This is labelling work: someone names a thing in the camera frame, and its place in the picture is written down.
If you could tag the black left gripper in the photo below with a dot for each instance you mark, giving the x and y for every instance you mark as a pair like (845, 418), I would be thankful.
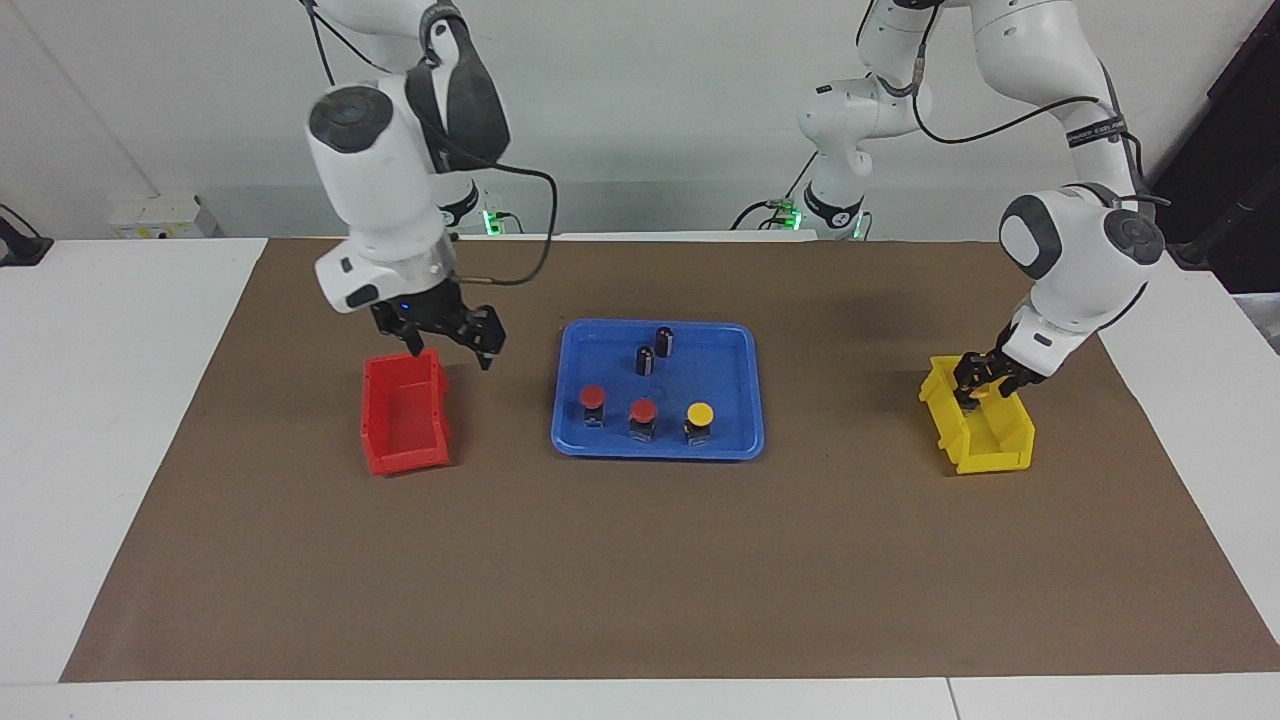
(1010, 372)

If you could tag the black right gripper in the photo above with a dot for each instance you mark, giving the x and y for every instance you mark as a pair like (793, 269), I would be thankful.
(425, 312)

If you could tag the red push button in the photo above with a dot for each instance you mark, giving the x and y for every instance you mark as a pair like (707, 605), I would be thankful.
(642, 410)
(592, 397)

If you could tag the yellow push button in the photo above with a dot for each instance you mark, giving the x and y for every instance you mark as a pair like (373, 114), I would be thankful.
(700, 413)

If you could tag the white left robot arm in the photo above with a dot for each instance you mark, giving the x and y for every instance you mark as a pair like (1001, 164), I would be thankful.
(1080, 260)

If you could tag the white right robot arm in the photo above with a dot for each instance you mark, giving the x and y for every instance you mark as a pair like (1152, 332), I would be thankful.
(380, 190)

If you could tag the blue plastic tray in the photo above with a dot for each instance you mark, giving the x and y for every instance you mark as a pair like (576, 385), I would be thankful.
(720, 370)

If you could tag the yellow plastic bin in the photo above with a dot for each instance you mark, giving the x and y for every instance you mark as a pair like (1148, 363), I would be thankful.
(985, 445)

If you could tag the red plastic bin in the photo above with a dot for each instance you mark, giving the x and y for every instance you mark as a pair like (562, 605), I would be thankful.
(400, 420)

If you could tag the black cylinder component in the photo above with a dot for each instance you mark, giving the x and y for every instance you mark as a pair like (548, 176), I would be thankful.
(665, 342)
(645, 361)

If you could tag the brown paper table mat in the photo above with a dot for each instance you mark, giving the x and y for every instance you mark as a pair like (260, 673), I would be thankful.
(640, 560)

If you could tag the white power strip box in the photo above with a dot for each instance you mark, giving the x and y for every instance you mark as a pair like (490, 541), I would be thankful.
(160, 215)

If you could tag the black stand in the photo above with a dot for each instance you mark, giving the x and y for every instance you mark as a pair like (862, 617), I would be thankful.
(1240, 170)

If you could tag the black table clamp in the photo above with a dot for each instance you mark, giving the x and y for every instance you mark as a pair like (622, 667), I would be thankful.
(20, 248)

